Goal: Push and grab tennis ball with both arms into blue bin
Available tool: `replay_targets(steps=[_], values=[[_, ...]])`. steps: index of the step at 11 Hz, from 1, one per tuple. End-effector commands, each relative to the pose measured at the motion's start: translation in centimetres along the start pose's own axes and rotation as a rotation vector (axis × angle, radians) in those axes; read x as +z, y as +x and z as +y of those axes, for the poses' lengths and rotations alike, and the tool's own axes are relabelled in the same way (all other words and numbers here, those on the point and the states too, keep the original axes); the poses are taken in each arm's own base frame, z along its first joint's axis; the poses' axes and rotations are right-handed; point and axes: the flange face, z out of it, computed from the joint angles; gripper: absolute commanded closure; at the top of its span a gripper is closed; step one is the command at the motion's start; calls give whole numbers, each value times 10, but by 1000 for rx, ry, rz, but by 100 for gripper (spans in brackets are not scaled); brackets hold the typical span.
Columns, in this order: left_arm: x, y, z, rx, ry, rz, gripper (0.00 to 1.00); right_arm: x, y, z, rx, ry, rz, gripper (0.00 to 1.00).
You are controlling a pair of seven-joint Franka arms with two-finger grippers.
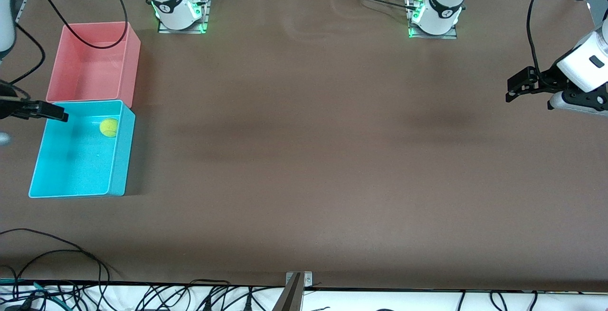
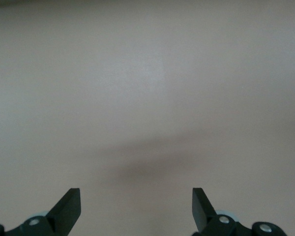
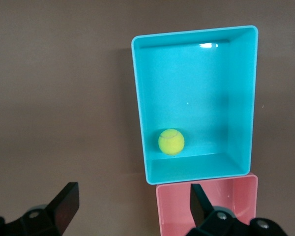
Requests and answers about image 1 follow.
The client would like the blue plastic bin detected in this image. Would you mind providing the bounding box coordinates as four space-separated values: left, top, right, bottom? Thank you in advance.
28 100 136 199

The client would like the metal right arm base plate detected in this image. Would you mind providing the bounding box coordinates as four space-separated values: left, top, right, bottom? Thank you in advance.
158 0 212 34

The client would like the black floor cable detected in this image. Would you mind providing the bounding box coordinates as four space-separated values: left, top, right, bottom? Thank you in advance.
0 228 112 285
12 249 124 285

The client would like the long black right arm cable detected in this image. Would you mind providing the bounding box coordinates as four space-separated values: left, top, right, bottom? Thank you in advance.
36 0 129 49

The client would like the looped black right arm cable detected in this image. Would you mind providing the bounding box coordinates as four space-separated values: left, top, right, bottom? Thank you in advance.
0 21 47 86

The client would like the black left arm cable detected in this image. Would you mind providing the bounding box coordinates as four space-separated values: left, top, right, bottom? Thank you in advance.
527 0 555 86

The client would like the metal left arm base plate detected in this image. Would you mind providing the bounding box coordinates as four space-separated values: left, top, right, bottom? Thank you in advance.
406 0 459 40

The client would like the grey camera pole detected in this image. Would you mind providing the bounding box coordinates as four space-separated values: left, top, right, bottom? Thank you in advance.
272 273 304 311

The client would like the teal floor cable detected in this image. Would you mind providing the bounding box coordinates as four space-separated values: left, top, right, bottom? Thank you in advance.
0 278 65 304

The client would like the yellow-green tennis ball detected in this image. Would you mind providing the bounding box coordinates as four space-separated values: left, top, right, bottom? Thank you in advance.
99 119 119 138

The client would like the brown table cover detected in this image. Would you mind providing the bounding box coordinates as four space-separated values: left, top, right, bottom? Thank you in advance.
0 0 608 292

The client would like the pink plastic bin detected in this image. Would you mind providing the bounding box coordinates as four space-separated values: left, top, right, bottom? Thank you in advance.
46 21 142 109

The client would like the metal table edge bracket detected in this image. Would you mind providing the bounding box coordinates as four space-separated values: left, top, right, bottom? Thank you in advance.
285 271 313 289

